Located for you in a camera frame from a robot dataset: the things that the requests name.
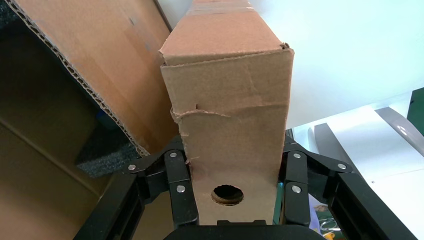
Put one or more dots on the black foam block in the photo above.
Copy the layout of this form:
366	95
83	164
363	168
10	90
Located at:
106	154

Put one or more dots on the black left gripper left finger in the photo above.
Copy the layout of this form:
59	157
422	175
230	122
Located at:
179	185

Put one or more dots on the large open cardboard box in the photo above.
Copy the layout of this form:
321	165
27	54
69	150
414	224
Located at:
109	53

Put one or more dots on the small cardboard box with hole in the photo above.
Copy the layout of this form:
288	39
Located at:
228	99

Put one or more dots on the white robot base shell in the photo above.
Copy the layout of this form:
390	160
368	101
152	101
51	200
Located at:
374	152

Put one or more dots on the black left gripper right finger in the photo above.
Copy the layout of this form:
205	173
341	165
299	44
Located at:
296	192

